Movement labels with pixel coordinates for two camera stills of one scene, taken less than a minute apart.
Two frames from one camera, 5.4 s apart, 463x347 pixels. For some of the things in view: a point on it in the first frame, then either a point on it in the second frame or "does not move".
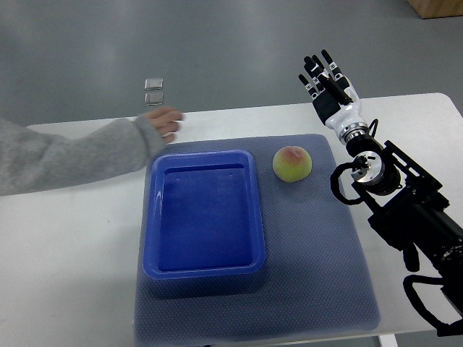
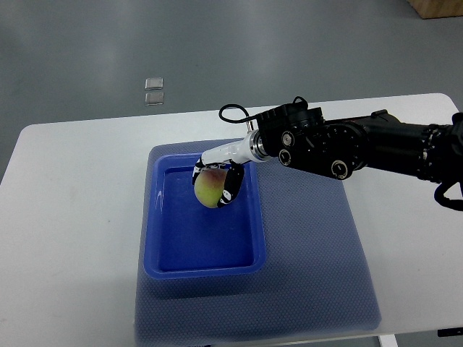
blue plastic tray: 202,216 does not move
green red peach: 292,164 to 208,186
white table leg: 388,340 does not move
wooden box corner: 438,9 does not move
